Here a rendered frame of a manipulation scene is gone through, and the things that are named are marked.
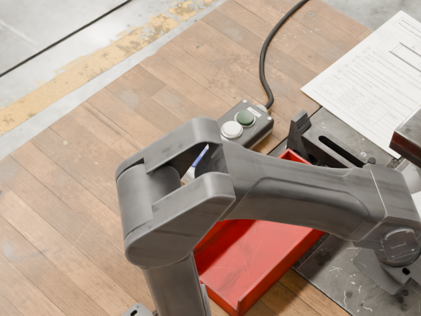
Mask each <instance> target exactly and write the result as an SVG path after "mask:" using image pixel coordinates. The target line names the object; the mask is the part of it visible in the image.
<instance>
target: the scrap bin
mask: <svg viewBox="0 0 421 316"><path fill-rule="evenodd" d="M278 158H280V159H286V160H289V161H295V162H301V163H305V164H310V163H309V162H308V161H306V160H305V159H303V158H302V157H301V156H299V155H297V153H295V152H293V151H292V150H291V149H289V148H288V149H287V150H285V151H284V152H283V153H282V154H281V155H280V156H279V157H278ZM311 165H312V164H311ZM325 233H326V232H324V231H320V230H317V229H313V228H307V227H303V226H296V225H291V224H283V223H275V222H271V221H263V220H256V219H227V220H223V221H218V222H217V223H216V224H215V225H214V226H213V227H212V228H211V229H210V231H209V232H208V233H207V234H206V235H205V236H204V237H203V239H202V240H201V241H200V242H199V244H198V245H197V246H196V247H195V248H194V250H195V251H193V255H194V260H195V264H196V267H197V272H198V276H199V280H200V284H205V287H206V288H207V289H206V290H207V296H208V297H209V298H210V299H211V300H212V301H213V302H215V303H216V304H217V305H218V306H220V308H221V309H223V310H224V311H225V312H227V313H228V314H229V315H230V316H244V315H245V314H246V313H247V311H248V310H249V309H250V308H251V307H252V306H253V305H254V304H255V303H256V302H257V301H258V300H259V299H260V298H261V297H262V296H263V295H264V294H265V293H266V292H267V291H268V290H269V289H270V288H271V287H272V286H273V285H274V284H275V283H276V282H277V281H278V280H279V279H280V278H281V277H282V276H283V275H284V274H285V273H286V272H287V271H288V270H289V269H290V268H291V267H292V266H293V265H294V264H295V263H296V262H297V261H298V260H299V259H300V258H301V257H302V256H303V255H304V254H305V253H306V252H307V251H308V250H309V249H310V248H311V247H312V246H313V245H314V244H315V243H316V242H317V241H318V240H319V239H320V238H321V237H322V236H323V235H324V234H325Z"/></svg>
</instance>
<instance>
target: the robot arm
mask: <svg viewBox="0 0 421 316"><path fill-rule="evenodd" d="M207 145H208V146H209V148H208V149H207V150H206V151H205V153H204V155H203V156H202V157H201V158H200V160H199V162H198V163H197V165H196V167H195V170H194V180H192V181H190V182H189V183H187V184H185V185H184V186H182V185H181V181H180V180H181V179H182V178H183V176H184V175H185V173H186V172H187V171H188V170H189V168H190V167H191V165H192V164H193V163H194V162H195V160H196V159H197V158H198V156H199V155H200V154H201V152H202V151H203V150H204V149H205V147H206V146H207ZM115 183H116V187H117V194H118V203H119V208H120V217H121V222H122V231H123V241H124V244H123V245H124V250H125V257H126V259H127V260H128V261H129V262H130V263H131V264H133V265H136V266H138V267H139V268H140V269H142V271H143V274H144V277H145V280H146V282H147V286H148V288H149V290H150V294H151V296H152V299H153V302H154V304H155V307H156V309H155V310H154V311H153V312H151V311H150V310H148V309H147V308H146V307H145V306H144V305H142V304H141V303H135V304H133V305H132V306H131V307H130V308H129V309H128V310H127V311H126V312H125V313H124V314H123V315H121V316H132V315H133V314H135V315H134V316H212V315H211V309H210V305H209V297H208V296H207V290H206V289H207V288H206V287H205V284H200V280H199V276H198V272H197V267H196V264H195V260H194V255H193V251H195V250H194V248H195V247H196V246H197V245H198V244H199V242H200V241H201V240H202V239H203V237H204V236H205V235H206V234H207V233H208V232H209V231H210V230H211V228H212V227H213V226H214V225H215V224H216V223H217V222H218V221H223V220H227V219H256V220H263V221H271V222H275V223H283V224H291V225H296V226H303V227H307V228H313V229H317V230H320V231H324V232H327V233H331V234H333V235H335V236H337V237H339V238H341V239H343V240H348V241H352V242H353V246H354V247H359V248H362V249H361V250H360V251H359V252H358V254H357V255H356V256H355V257H354V259H353V264H354V265H355V266H356V267H357V268H359V269H360V270H361V271H362V272H363V273H365V274H366V275H367V276H368V277H370V278H371V279H372V280H373V281H374V282H376V283H377V284H378V285H380V286H381V287H382V288H383V289H384V290H385V291H386V292H388V293H389V294H391V295H394V294H396V293H399V292H400V291H401V289H402V288H403V287H404V286H406V285H407V284H408V283H409V281H410V280H411V279H412V278H413V279H414V280H415V281H416V282H417V283H419V284H420V286H421V191H419V192H415V193H413V194H410V191H409V189H408V186H407V183H406V182H405V179H404V177H403V174H402V173H401V172H400V171H399V170H397V169H393V168H389V167H386V166H384V165H380V164H377V165H375V164H369V163H368V164H367V165H366V166H365V167H364V168H359V167H352V168H350V169H337V168H329V167H321V166H314V165H311V164H305V163H301V162H295V161H289V160H286V159H280V158H277V157H272V156H269V155H264V154H261V153H258V152H254V151H252V150H249V149H246V148H244V147H243V146H241V145H239V144H237V143H235V142H232V141H228V140H222V139H221V134H220V131H219V126H218V123H217V120H216V119H213V118H208V117H195V118H192V119H190V120H188V121H187V122H186V123H184V124H182V125H180V126H179V127H177V128H176V129H174V130H173V131H171V132H169V133H167V134H166V135H164V136H163V137H161V138H159V139H158V140H156V141H155V142H153V143H151V144H150V145H148V146H146V147H145V148H143V149H142V150H140V151H138V152H137V153H135V154H134V155H132V156H130V157H129V158H127V159H125V160H124V161H123V162H121V163H120V164H119V165H118V167H117V168H116V171H115Z"/></svg>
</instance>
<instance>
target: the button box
mask: <svg viewBox="0 0 421 316"><path fill-rule="evenodd" d="M306 1H308V0H300V2H298V3H297V4H296V5H295V6H294V7H293V8H291V9H290V10H289V11H288V12H287V13H286V14H285V15H284V16H283V17H282V18H281V19H280V21H279V22H278V23H277V24H276V25H275V27H274V28H273V29H272V30H271V32H270V33H269V35H268V37H267V38H266V40H265V42H264V44H263V46H262V49H261V54H260V60H259V74H260V79H261V83H262V85H263V87H264V89H265V91H266V93H267V95H268V99H269V100H268V103H267V104H266V105H265V106H263V105H257V106H255V105H253V104H252V103H251V102H249V101H247V100H246V99H242V100H241V101H240V102H239V103H238V104H236V105H235V106H234V107H232V108H231V109H230V110H229V111H228V112H226V113H225V114H224V115H223V116H222V117H220V118H219V119H218V120H217V123H218V126H219V131H220V134H221V139H222V140H228V141H232V142H235V143H237V144H239V145H241V146H243V147H244V148H246V149H249V150H251V149H252V148H253V147H255V146H256V145H257V144H258V143H260V141H262V140H263V139H264V138H265V137H266V136H267V135H269V134H270V133H271V132H272V131H273V129H272V128H273V125H274V119H273V118H272V117H271V116H269V115H268V109H269V108H270V107H271V105H272V104H273V102H274V97H273V93H272V91H271V89H270V87H269V85H268V84H267V82H266V79H265V75H264V60H265V54H266V50H267V47H268V45H269V42H270V41H271V39H272V37H273V36H274V34H275V33H276V32H277V30H278V29H279V28H280V27H281V25H282V24H283V23H284V22H285V21H286V20H287V19H288V18H289V17H290V16H291V15H292V14H293V13H294V12H295V11H296V10H297V9H298V8H299V7H301V6H302V5H303V4H304V3H305V2H306ZM243 110H247V111H250V112H251V113H252V114H253V115H254V122H253V123H252V124H251V125H241V124H240V126H241V133H240V134H239V135H237V136H235V137H230V136H228V135H226V134H225V133H224V132H223V126H224V124H225V123H226V122H229V121H235V122H237V120H236V116H237V114H238V113H239V112H240V111H243Z"/></svg>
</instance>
